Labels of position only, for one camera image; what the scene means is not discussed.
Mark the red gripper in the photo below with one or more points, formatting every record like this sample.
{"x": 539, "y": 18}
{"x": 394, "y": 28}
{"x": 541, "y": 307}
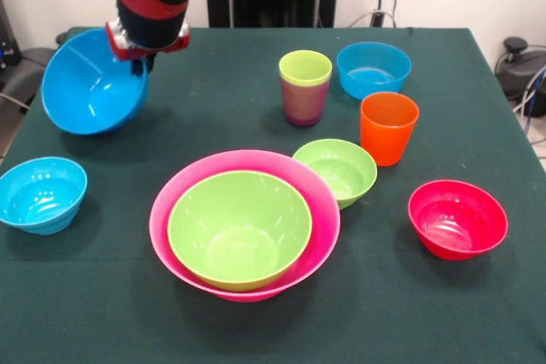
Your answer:
{"x": 183, "y": 38}

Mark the large blue bowl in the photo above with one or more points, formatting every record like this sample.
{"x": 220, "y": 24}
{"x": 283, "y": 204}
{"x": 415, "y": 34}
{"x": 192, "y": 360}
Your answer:
{"x": 90, "y": 91}

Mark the lime green cup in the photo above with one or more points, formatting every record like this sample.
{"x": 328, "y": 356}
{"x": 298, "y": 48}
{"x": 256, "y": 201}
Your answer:
{"x": 304, "y": 68}

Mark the purple cup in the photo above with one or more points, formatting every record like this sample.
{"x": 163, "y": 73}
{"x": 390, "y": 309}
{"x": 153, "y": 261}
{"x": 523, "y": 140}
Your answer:
{"x": 304, "y": 106}

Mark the large pink bowl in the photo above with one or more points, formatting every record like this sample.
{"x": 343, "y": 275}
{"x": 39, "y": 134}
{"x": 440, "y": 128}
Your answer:
{"x": 162, "y": 228}

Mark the large green bowl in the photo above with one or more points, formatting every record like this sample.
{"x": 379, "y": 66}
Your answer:
{"x": 239, "y": 228}

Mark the black wheel base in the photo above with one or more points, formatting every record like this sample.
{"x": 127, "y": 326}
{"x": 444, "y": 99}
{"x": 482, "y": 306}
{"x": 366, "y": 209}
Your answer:
{"x": 520, "y": 70}
{"x": 21, "y": 78}

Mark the small light blue bowl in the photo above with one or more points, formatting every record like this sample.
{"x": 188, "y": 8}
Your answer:
{"x": 43, "y": 198}

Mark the small green bowl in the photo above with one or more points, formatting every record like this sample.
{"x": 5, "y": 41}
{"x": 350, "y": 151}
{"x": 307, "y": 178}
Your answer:
{"x": 341, "y": 168}

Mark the medium blue bowl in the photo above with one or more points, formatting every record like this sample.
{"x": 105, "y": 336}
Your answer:
{"x": 373, "y": 74}

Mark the orange cup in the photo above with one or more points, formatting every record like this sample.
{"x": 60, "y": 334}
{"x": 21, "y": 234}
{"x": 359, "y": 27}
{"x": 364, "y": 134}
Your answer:
{"x": 388, "y": 134}

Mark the dark green table cloth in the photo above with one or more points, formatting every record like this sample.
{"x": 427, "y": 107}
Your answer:
{"x": 384, "y": 313}

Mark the small red-pink bowl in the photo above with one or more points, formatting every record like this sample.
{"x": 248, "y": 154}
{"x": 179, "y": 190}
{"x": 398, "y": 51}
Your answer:
{"x": 456, "y": 223}

